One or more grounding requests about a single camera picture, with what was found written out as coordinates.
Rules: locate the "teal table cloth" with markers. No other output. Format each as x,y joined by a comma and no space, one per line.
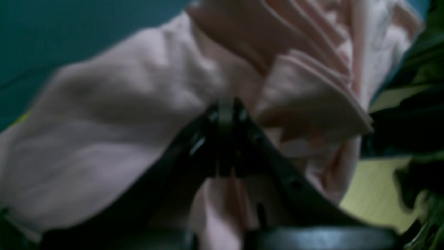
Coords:
39,36

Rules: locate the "pink T-shirt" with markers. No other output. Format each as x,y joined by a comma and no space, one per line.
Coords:
305,69

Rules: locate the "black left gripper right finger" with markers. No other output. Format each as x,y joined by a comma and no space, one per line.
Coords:
313,222

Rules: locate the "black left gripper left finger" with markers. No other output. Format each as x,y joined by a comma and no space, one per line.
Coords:
124,224

